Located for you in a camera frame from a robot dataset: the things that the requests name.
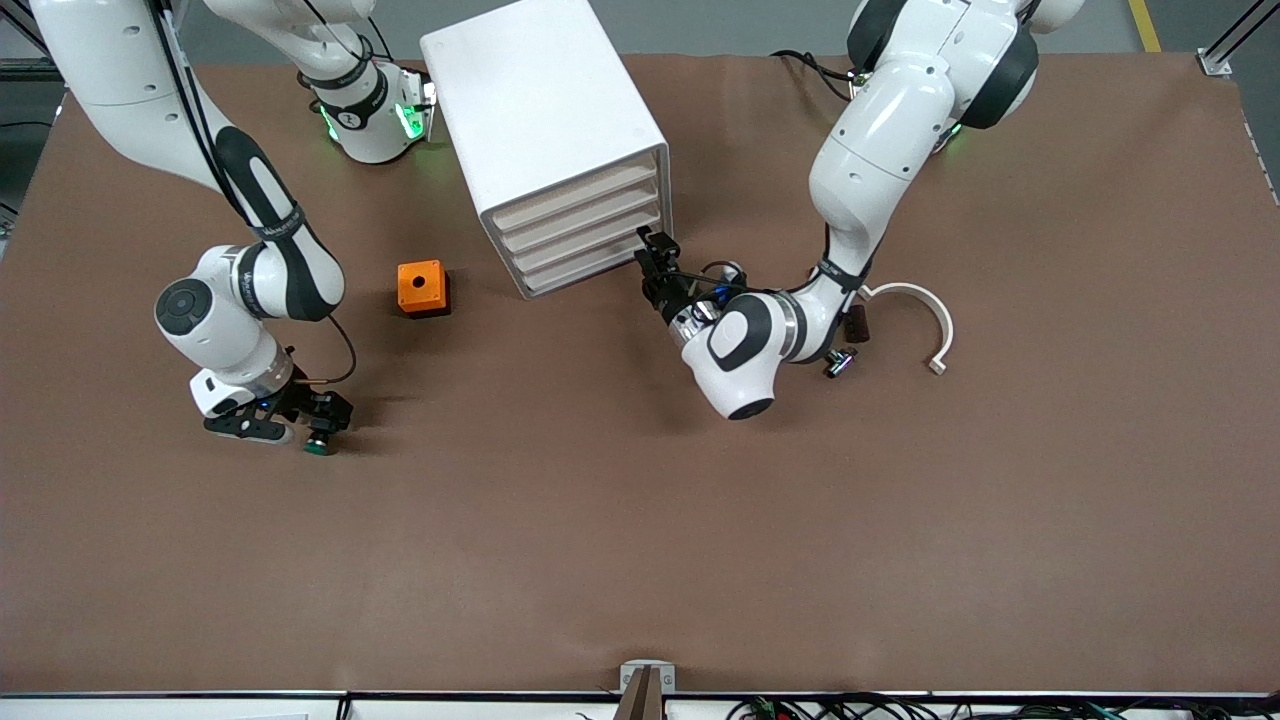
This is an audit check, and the black cable bundle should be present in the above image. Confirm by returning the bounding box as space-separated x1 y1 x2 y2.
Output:
728 693 1280 720

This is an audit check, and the black base cable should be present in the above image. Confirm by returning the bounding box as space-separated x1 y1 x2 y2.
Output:
770 48 856 101

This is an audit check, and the white drawer cabinet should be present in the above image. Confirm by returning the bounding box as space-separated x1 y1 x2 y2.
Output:
420 0 674 301

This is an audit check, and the grey aluminium frame profile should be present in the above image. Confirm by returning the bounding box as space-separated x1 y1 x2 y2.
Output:
1198 0 1280 77
0 0 61 83

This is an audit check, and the brown table cover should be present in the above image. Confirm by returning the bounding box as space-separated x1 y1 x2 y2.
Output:
0 52 1280 696

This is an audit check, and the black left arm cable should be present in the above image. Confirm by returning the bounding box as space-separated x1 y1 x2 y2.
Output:
672 262 801 301

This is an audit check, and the white curved plastic arc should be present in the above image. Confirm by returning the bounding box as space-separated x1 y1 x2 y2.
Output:
857 282 955 376

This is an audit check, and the orange button box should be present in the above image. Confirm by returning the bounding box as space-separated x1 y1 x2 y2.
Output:
397 260 452 319

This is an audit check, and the grey metal bracket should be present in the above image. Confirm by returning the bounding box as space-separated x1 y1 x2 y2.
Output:
619 660 677 694

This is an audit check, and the brown upright post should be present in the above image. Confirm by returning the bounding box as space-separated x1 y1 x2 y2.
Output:
613 667 665 720

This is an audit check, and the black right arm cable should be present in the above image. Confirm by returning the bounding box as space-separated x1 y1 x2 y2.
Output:
290 315 358 387

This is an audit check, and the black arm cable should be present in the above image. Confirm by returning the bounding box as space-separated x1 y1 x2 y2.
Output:
672 262 801 301
290 315 358 387

